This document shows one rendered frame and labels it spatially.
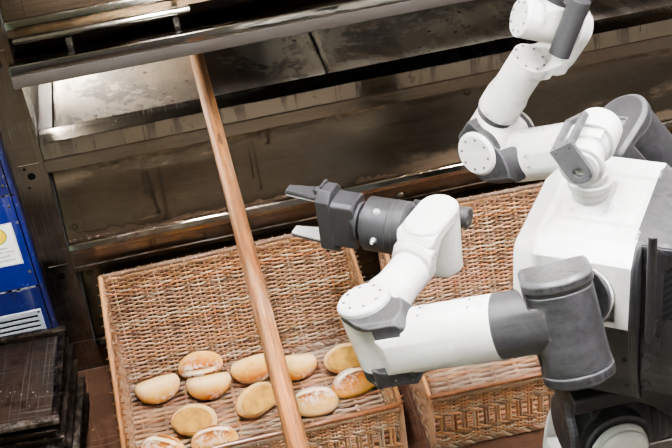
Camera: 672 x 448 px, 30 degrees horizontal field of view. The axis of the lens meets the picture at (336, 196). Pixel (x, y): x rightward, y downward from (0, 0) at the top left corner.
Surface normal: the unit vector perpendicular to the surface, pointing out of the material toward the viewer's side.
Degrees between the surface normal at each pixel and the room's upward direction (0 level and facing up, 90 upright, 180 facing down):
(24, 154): 90
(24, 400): 0
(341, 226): 90
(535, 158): 82
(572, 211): 0
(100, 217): 70
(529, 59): 30
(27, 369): 0
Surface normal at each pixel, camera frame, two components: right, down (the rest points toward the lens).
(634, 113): -0.64, -0.58
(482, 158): -0.67, 0.37
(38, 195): 0.20, 0.54
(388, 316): -0.34, -0.85
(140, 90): -0.11, -0.82
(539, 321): -0.30, 0.22
